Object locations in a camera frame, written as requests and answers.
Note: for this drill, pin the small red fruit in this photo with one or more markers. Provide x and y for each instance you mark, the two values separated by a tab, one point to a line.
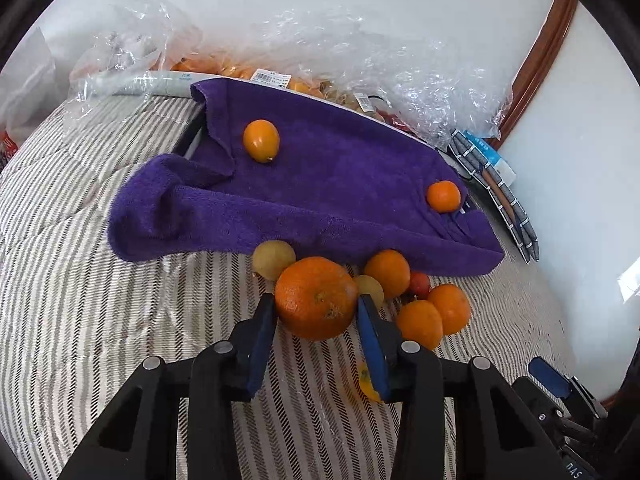
420	284

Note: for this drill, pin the small yellow-orange fruit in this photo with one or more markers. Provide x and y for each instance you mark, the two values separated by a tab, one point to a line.
369	387

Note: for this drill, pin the grey striped blanket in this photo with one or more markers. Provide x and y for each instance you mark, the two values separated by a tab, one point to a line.
75	260

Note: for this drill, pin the large orange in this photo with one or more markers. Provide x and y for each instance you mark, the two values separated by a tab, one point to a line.
316	297

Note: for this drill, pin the white plastic bag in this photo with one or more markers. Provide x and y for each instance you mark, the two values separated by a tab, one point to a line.
25	85

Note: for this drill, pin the clear plastic bag of oranges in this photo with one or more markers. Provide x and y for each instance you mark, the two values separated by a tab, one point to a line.
150	45

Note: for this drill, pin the white wrapped roll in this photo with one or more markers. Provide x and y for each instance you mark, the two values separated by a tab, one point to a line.
145	82

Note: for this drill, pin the clear crinkled plastic bag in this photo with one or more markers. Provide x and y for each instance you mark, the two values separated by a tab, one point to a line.
400	60

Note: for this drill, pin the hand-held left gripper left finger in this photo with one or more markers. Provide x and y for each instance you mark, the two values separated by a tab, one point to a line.
260	347

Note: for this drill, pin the purple towel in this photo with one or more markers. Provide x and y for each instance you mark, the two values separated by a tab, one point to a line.
325	195

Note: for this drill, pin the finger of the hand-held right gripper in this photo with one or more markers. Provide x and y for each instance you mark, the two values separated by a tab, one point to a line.
547	374

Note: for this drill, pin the brown wooden door frame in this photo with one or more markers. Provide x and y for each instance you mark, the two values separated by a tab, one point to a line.
545	50

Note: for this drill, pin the red paper bag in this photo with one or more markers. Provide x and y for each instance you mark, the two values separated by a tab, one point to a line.
5	149

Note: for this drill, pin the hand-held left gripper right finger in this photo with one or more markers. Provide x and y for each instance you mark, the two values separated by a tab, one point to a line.
374	357

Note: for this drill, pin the yellow-green round fruit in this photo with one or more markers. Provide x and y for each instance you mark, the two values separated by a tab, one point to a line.
272	259
373	289

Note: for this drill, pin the blue tissue pack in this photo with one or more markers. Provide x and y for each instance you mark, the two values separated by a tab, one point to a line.
492	157

